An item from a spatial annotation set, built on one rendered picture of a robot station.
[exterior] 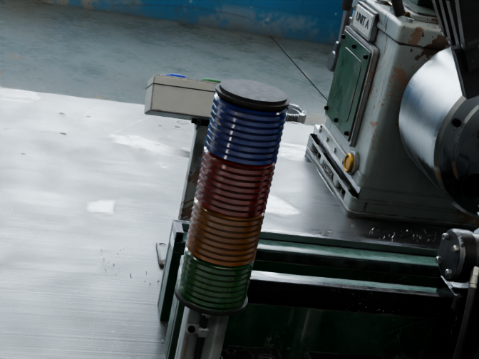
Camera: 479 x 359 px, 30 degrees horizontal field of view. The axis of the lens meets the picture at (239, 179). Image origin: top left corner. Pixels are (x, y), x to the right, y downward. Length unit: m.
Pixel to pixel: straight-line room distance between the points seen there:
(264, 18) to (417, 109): 5.41
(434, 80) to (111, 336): 0.65
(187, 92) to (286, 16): 5.65
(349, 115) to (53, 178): 0.55
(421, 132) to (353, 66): 0.31
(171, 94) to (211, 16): 5.53
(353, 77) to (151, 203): 0.45
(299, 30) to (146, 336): 5.86
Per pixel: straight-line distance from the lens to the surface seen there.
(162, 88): 1.22
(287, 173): 1.76
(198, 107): 1.22
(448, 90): 1.39
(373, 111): 1.59
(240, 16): 6.78
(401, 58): 1.54
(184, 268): 0.75
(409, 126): 1.47
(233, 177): 0.70
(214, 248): 0.73
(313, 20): 6.92
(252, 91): 0.70
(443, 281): 1.05
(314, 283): 1.07
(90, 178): 1.57
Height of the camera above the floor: 1.41
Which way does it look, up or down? 21 degrees down
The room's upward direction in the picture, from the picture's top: 12 degrees clockwise
